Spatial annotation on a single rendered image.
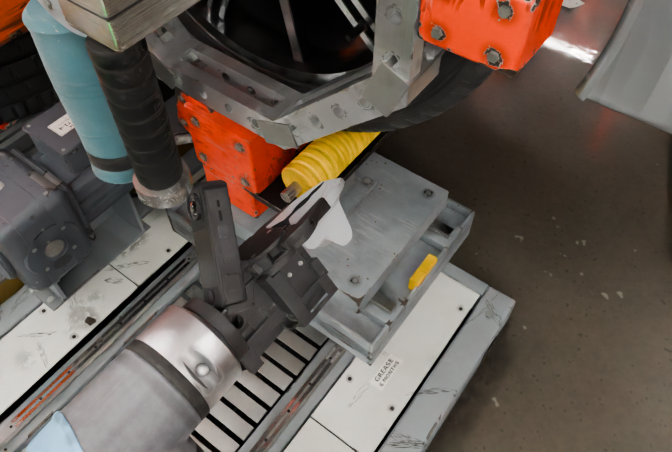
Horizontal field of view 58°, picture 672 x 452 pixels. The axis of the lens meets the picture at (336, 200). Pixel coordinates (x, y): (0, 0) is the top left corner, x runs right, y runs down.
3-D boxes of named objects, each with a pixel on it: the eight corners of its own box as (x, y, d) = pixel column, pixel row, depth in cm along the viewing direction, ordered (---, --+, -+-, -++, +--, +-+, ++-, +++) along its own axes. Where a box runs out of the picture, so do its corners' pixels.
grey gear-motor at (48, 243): (225, 203, 134) (196, 78, 106) (68, 347, 112) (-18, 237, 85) (167, 166, 140) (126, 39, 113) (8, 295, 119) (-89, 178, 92)
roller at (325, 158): (421, 99, 95) (425, 70, 91) (303, 222, 80) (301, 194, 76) (390, 84, 97) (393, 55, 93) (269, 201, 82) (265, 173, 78)
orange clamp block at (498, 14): (459, -4, 54) (554, 33, 51) (412, 40, 51) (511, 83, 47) (473, -81, 49) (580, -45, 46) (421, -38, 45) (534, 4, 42)
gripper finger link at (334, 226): (365, 213, 67) (312, 271, 62) (334, 170, 65) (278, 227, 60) (383, 211, 64) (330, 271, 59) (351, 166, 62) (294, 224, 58)
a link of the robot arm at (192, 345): (121, 334, 55) (157, 343, 47) (161, 296, 58) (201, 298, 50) (185, 402, 58) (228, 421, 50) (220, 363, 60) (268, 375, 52)
